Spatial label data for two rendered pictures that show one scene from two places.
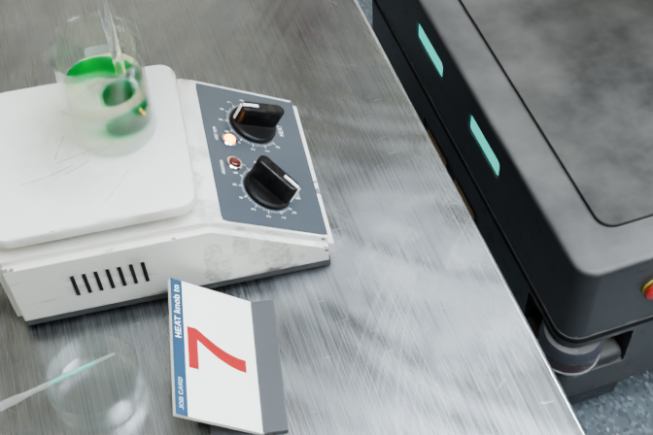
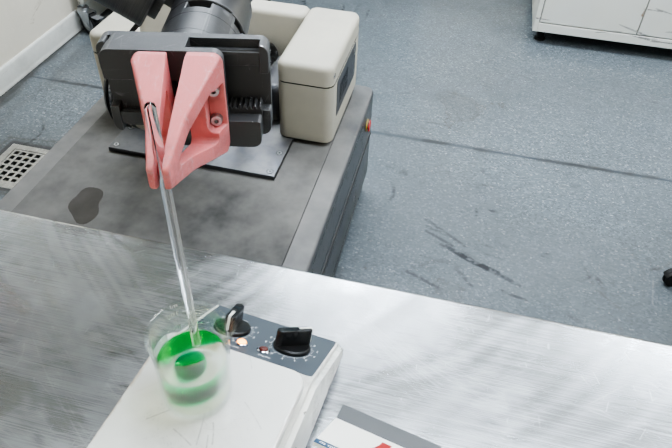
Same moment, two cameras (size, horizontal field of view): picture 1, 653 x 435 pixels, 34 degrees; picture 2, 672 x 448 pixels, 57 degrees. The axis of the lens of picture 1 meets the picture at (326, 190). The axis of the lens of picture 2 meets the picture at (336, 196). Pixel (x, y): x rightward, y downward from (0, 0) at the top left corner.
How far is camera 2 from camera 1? 0.39 m
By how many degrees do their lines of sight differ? 43
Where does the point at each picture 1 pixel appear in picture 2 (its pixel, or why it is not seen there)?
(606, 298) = not seen: hidden behind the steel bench
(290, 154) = (264, 325)
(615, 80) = (195, 227)
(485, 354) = (445, 325)
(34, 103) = (119, 434)
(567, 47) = (156, 230)
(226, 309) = (341, 429)
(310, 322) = (371, 394)
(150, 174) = (259, 389)
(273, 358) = (386, 427)
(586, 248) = not seen: hidden behind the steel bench
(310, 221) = (323, 343)
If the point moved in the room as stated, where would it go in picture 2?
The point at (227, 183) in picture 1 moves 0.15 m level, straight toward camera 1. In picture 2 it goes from (279, 360) to (462, 424)
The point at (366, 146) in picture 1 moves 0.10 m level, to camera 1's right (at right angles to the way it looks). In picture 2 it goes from (266, 297) to (316, 237)
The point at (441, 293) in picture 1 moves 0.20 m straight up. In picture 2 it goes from (395, 322) to (419, 162)
